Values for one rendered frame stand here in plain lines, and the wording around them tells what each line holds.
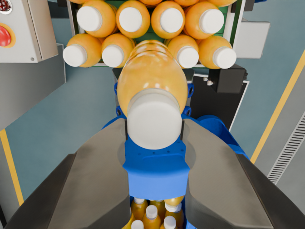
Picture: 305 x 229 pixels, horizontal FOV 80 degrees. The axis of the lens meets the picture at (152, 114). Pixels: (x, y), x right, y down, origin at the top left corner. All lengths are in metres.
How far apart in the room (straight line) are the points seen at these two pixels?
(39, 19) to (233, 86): 0.48
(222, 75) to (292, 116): 1.65
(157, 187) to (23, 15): 0.40
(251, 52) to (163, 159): 0.48
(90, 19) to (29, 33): 0.12
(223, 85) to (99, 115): 1.34
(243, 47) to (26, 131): 1.89
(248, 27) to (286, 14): 1.10
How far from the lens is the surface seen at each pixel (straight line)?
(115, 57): 0.38
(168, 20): 0.37
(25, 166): 2.39
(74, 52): 0.39
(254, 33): 0.70
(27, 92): 1.22
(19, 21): 0.44
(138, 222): 0.69
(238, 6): 0.56
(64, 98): 1.75
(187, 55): 0.38
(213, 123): 1.62
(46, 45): 0.49
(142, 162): 0.37
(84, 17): 0.38
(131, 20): 0.37
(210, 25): 0.38
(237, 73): 0.54
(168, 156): 0.39
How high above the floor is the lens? 1.48
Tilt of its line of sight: 63 degrees down
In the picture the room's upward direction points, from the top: 177 degrees clockwise
